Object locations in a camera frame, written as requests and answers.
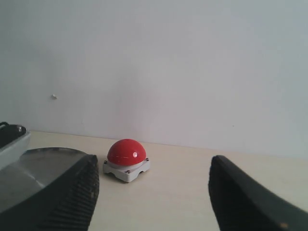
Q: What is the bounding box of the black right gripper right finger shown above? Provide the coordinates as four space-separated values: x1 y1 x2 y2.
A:
208 155 308 231

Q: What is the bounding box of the red dome push button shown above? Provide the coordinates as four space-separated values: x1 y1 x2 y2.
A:
103 139 151 183

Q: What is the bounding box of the round steel plate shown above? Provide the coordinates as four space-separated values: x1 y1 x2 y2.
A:
0 147 87 212

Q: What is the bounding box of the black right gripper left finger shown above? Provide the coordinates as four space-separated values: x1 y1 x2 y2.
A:
0 155 100 231

